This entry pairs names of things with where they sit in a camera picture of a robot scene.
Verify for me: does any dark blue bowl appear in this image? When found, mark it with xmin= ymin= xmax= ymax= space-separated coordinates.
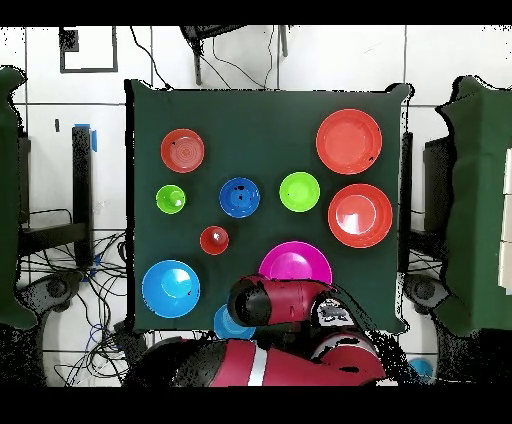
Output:
xmin=218 ymin=176 xmax=262 ymax=219

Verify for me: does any orange cup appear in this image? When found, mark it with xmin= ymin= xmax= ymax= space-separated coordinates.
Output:
xmin=199 ymin=225 xmax=230 ymax=256

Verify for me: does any large pink bowl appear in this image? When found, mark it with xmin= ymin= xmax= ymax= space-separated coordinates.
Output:
xmin=258 ymin=240 xmax=334 ymax=286

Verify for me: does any green cup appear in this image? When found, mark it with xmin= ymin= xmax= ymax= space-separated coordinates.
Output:
xmin=155 ymin=184 xmax=187 ymax=215

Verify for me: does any small light blue bowl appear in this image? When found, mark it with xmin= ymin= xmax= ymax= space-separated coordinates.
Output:
xmin=212 ymin=303 xmax=257 ymax=341

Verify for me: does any green bowl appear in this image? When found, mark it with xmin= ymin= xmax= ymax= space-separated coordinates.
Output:
xmin=278 ymin=171 xmax=321 ymax=213

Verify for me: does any dark green tablecloth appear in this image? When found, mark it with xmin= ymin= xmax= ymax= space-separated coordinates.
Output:
xmin=124 ymin=78 xmax=413 ymax=335

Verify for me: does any small orange bowl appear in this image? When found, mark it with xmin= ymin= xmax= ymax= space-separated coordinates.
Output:
xmin=160 ymin=128 xmax=206 ymax=174

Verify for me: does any large orange bowl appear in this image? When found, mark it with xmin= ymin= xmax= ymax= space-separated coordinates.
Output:
xmin=327 ymin=183 xmax=394 ymax=249
xmin=315 ymin=108 xmax=384 ymax=176

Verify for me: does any large light blue bowl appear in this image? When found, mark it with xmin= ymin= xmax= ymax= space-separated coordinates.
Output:
xmin=141 ymin=259 xmax=202 ymax=320

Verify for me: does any black metal stand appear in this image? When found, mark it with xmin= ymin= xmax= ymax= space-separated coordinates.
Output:
xmin=178 ymin=25 xmax=290 ymax=87

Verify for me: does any dark grey floor base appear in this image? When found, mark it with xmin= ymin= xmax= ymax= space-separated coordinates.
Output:
xmin=15 ymin=271 xmax=85 ymax=317
xmin=403 ymin=273 xmax=451 ymax=317

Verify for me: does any neighbouring green cloth table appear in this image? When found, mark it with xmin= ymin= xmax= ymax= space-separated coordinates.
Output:
xmin=0 ymin=65 xmax=39 ymax=331
xmin=433 ymin=75 xmax=512 ymax=338

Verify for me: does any light blue bowl on floor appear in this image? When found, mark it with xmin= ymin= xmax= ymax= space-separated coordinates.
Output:
xmin=408 ymin=357 xmax=435 ymax=381

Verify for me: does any black table frame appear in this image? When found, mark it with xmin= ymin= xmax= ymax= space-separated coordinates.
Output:
xmin=17 ymin=124 xmax=95 ymax=269
xmin=398 ymin=131 xmax=414 ymax=277

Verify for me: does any tangle of cables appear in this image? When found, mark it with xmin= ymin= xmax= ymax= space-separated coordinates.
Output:
xmin=17 ymin=207 xmax=137 ymax=388

